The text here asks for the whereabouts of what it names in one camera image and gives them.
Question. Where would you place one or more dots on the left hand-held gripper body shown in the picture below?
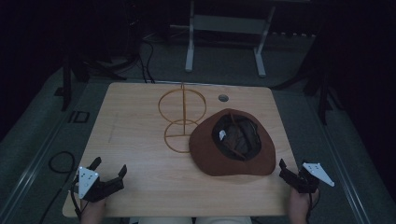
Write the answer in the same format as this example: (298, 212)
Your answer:
(93, 188)

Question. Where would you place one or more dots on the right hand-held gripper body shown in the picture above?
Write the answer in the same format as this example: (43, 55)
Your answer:
(308, 180)

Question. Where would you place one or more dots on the brown felt hat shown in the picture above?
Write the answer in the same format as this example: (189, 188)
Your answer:
(202, 149)

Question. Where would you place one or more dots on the person's left hand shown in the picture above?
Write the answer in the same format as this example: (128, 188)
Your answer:
(92, 211)

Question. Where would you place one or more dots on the person's right hand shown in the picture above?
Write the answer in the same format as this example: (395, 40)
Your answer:
(299, 207)

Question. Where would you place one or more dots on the black stand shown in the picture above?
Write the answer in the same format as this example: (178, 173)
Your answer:
(66, 84)
(323, 99)

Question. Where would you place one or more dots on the grey round table grommet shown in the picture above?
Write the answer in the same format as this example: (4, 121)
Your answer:
(223, 98)

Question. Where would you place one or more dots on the white metal stand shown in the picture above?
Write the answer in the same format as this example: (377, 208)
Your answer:
(227, 24)

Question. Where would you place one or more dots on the black rectangular floor frame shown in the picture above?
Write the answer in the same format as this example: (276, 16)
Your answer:
(71, 117)

